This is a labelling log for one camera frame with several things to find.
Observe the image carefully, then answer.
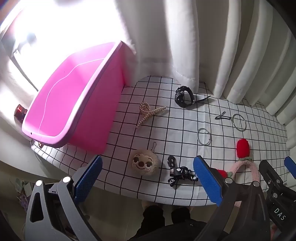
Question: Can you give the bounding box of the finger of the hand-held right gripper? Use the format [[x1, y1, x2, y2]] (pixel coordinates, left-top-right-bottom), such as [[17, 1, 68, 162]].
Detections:
[[258, 160, 288, 197], [284, 156, 296, 179]]

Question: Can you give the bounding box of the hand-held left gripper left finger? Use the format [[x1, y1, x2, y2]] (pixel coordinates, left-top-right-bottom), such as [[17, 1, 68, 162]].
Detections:
[[25, 155, 103, 241]]

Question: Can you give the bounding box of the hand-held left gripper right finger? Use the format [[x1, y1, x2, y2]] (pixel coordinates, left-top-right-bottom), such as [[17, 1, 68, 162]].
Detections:
[[193, 156, 271, 241]]

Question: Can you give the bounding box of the pink strawberry headband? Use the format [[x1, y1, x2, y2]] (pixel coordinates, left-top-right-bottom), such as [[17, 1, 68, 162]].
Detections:
[[215, 138, 260, 186]]

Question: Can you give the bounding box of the sloth plush keychain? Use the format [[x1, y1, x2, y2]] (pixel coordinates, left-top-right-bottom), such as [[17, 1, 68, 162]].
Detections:
[[132, 141, 160, 178]]

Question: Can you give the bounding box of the pink plastic tub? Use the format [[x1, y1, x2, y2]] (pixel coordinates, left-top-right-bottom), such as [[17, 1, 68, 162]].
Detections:
[[22, 40, 124, 154]]

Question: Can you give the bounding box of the pearl hair claw clip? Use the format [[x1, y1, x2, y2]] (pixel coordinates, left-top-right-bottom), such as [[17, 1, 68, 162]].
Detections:
[[136, 102, 167, 128]]

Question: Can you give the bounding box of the white checked tablecloth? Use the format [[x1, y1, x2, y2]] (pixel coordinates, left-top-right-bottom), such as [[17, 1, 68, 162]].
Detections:
[[30, 75, 290, 207]]

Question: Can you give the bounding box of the black hair pin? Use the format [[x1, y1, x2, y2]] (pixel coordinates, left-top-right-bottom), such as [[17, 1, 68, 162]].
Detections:
[[215, 111, 233, 120]]

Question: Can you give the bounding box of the black wrist watch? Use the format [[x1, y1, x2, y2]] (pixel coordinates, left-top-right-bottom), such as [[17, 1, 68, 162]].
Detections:
[[174, 86, 211, 107]]

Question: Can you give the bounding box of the red jar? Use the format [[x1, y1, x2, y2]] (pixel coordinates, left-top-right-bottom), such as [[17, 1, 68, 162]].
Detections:
[[14, 104, 28, 123]]

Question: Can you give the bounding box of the white curtain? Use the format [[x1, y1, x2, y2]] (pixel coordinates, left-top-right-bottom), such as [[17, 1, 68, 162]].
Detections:
[[111, 0, 296, 149]]

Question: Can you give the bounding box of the silver hoop ring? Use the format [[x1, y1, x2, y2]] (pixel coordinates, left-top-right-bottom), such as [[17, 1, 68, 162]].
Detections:
[[196, 128, 211, 146], [232, 113, 247, 132]]

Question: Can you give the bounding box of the window frame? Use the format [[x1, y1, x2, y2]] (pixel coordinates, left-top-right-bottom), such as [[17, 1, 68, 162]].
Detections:
[[0, 23, 40, 92]]

